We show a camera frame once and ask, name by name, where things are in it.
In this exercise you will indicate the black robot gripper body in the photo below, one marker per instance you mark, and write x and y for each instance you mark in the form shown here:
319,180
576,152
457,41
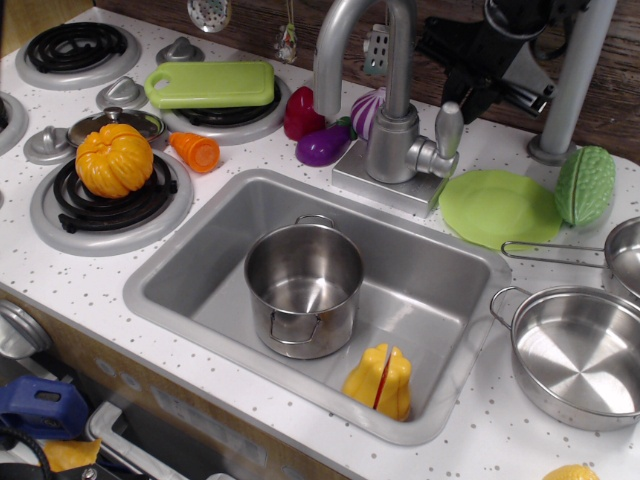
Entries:
495,48

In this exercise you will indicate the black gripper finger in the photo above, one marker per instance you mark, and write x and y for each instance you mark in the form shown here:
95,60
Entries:
479,97
457,86

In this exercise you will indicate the silver faucet lever handle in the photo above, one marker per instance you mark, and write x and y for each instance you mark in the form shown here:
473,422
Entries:
449,126

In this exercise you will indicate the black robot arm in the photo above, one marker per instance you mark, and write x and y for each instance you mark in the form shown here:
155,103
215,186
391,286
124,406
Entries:
557,18

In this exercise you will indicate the hanging toy grater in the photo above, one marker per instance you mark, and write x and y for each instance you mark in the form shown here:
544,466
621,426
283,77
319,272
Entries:
375,48

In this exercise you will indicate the purple white toy onion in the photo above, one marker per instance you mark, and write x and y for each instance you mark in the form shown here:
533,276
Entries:
364,111

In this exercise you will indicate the silver toy faucet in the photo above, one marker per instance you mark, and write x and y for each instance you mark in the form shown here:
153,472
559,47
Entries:
397,166

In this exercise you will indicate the green toy plate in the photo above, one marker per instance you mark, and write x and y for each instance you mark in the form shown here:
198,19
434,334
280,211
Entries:
491,207

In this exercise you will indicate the grey support pole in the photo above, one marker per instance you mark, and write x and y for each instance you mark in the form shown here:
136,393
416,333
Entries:
554,145

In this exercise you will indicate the green toy bitter melon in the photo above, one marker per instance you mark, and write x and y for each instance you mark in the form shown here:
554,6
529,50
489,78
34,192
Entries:
585,185

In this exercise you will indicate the purple toy eggplant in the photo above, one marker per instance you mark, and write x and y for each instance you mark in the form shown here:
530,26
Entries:
324,147

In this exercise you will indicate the red toy pepper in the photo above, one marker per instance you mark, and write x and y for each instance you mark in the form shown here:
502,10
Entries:
300,118

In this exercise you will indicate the hanging glass ornament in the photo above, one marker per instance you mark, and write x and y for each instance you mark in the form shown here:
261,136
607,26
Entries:
286,44

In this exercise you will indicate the grey sink basin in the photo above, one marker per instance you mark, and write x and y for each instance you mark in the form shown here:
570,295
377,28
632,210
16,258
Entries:
423,291

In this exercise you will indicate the back right stove burner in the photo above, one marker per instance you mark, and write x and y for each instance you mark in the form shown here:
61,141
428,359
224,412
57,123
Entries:
233,125

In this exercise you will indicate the green toy cutting board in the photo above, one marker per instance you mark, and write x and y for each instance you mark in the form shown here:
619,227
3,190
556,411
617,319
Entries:
219,84

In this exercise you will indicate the stainless steel pot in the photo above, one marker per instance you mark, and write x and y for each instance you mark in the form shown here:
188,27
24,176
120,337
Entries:
304,281

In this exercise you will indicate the hanging slotted spoon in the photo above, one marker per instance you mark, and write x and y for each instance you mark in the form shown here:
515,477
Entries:
210,16

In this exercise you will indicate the orange toy carrot piece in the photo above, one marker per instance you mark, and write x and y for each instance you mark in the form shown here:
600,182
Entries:
201,154

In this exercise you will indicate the wide stainless steel pan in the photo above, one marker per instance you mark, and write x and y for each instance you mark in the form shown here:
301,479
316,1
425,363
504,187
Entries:
575,355

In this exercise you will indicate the grey stove knob back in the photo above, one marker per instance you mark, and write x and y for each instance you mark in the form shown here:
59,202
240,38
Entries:
180,50

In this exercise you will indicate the grey stove knob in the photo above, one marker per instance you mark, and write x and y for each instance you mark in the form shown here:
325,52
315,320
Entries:
180,50
49,147
124,93

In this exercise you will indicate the yellow toy bell pepper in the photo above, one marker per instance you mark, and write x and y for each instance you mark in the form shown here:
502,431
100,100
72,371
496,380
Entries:
381,381

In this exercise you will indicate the grey stove knob middle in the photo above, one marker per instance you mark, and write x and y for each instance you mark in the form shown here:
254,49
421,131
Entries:
124,93

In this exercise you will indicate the orange toy pumpkin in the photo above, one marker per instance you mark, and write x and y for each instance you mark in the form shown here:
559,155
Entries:
115,161

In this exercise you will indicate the yellow toy lemon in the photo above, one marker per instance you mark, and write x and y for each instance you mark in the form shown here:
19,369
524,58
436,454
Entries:
572,472

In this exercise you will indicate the back left stove burner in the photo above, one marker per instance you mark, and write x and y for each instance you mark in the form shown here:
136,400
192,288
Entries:
77,56

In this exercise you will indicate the grey stove knob front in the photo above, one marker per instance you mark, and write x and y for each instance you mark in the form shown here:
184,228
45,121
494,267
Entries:
49,147

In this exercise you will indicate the front black stove burner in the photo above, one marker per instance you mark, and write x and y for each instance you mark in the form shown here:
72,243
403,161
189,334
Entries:
71,219

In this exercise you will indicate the far left stove burner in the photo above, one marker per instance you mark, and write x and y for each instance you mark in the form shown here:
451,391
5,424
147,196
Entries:
14,122

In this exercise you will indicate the grey oven knob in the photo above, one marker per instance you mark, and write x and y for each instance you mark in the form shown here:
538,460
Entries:
21,335

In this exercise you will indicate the blue clamp tool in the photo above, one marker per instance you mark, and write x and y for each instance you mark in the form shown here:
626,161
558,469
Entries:
43,409

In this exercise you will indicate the yellow cloth piece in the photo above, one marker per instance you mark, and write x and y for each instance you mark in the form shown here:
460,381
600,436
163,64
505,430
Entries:
64,455

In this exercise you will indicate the steel saucepan with handle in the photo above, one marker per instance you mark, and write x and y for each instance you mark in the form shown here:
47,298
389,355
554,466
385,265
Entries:
618,259

